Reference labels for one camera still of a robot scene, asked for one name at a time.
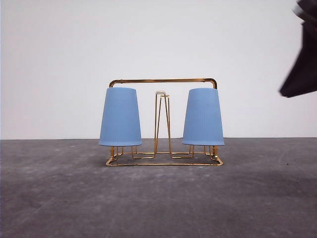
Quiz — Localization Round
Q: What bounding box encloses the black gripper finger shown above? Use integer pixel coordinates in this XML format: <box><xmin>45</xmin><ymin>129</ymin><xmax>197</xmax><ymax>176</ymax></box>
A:
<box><xmin>280</xmin><ymin>0</ymin><xmax>317</xmax><ymax>98</ymax></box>

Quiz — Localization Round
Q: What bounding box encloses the blue ribbed cup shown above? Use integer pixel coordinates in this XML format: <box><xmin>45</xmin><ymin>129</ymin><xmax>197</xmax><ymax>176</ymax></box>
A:
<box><xmin>99</xmin><ymin>87</ymin><xmax>143</xmax><ymax>147</ymax></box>
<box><xmin>182</xmin><ymin>88</ymin><xmax>225</xmax><ymax>146</ymax></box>

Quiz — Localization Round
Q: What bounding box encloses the gold wire cup rack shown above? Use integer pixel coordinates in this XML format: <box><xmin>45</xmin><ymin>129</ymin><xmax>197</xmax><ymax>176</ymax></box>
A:
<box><xmin>106</xmin><ymin>78</ymin><xmax>224</xmax><ymax>166</ymax></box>

